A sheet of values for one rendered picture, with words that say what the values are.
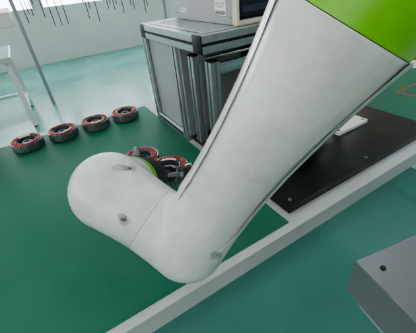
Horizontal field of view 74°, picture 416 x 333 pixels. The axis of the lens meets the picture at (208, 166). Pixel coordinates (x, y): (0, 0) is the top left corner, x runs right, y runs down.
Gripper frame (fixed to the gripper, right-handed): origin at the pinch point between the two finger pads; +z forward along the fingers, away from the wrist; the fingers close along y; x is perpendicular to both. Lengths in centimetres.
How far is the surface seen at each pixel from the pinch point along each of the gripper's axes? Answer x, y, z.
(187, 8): -53, -5, 25
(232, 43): -32.7, -19.1, 4.4
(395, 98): -21, -86, 52
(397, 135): -5, -70, 21
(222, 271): 19.8, -14.0, -18.3
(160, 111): -22, 12, 44
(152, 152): -4.8, 8.2, 15.2
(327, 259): 55, -62, 70
